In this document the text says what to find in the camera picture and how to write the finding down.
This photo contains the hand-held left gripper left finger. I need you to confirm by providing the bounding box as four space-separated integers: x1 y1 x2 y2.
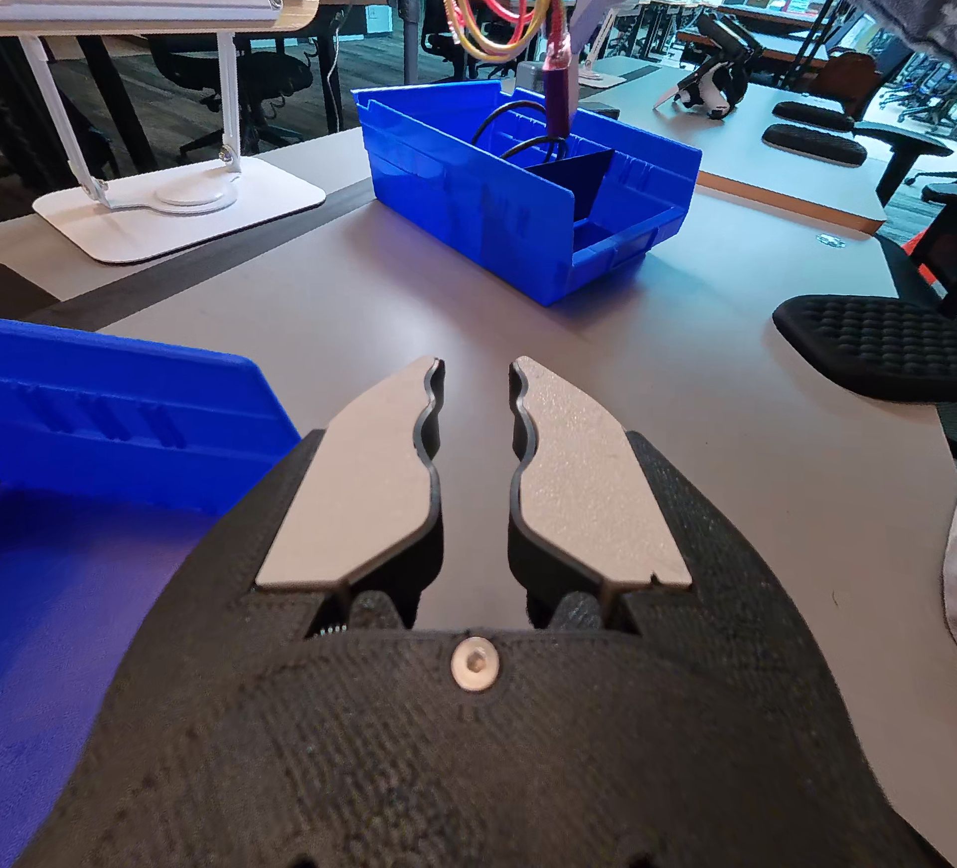
254 355 447 624

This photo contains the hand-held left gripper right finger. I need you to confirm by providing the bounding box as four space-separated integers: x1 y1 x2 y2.
507 355 694 630

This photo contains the blue plastic bin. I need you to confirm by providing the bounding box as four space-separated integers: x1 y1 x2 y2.
0 318 302 868
351 80 704 307

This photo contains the black bin divider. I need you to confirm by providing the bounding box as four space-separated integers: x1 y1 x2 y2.
523 150 616 222

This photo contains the white document stand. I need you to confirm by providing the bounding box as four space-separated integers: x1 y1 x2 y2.
0 0 327 265

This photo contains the black chair armrest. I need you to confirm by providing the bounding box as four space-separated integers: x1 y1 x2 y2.
772 294 957 403
761 123 868 168
772 101 855 133

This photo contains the black and white handheld device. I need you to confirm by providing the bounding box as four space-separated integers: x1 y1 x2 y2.
654 11 751 121

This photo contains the black office chair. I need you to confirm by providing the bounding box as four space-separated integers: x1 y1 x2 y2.
146 34 315 162

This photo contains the brown office chair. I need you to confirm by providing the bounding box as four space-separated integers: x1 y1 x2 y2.
807 49 917 125

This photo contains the black cable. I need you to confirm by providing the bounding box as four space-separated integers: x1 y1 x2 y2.
473 99 569 162

